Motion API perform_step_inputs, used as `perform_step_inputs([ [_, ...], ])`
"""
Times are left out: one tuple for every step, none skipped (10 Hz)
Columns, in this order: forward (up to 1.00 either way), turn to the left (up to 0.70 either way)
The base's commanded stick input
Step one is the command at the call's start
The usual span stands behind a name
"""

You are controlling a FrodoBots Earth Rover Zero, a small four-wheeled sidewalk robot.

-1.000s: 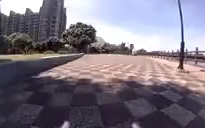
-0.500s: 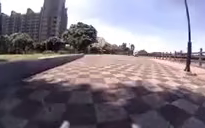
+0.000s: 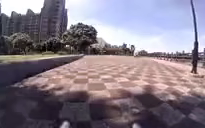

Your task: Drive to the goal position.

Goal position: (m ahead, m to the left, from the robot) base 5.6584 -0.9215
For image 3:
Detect checkered paved path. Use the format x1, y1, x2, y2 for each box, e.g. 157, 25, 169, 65
0, 54, 205, 128

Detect row of trees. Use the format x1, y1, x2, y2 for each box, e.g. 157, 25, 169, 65
0, 22, 136, 56

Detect robot's own part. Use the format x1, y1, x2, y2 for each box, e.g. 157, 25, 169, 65
58, 120, 72, 128
131, 122, 142, 128

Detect tall grey buildings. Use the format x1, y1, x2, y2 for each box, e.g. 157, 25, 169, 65
0, 0, 69, 44

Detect railing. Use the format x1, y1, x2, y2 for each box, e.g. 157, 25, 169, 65
146, 47, 205, 63

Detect grass strip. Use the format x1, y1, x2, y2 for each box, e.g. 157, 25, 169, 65
0, 53, 81, 65

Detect low grey kerb wall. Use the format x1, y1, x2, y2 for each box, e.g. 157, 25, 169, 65
0, 54, 86, 90

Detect dark lamp post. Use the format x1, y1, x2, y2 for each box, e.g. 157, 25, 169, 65
189, 0, 200, 75

